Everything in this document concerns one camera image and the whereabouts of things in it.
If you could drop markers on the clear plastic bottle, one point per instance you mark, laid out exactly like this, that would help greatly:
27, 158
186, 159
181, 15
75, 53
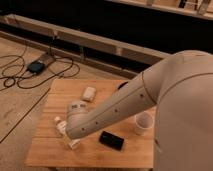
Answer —
61, 128

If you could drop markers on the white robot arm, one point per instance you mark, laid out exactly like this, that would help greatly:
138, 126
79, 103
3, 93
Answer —
180, 88

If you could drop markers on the dark ceramic bowl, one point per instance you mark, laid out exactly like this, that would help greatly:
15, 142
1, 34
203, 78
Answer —
122, 85

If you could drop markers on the white paper cup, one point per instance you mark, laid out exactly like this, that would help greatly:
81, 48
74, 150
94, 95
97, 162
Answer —
143, 122

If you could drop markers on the black rectangular box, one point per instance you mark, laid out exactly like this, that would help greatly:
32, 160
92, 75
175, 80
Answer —
111, 140

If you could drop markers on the wooden table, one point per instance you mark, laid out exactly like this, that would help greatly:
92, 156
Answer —
49, 150

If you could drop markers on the blue power adapter box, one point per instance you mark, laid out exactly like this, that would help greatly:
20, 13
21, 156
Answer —
36, 67

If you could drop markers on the long wooden beam frame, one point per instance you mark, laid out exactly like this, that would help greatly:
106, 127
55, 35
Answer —
83, 39

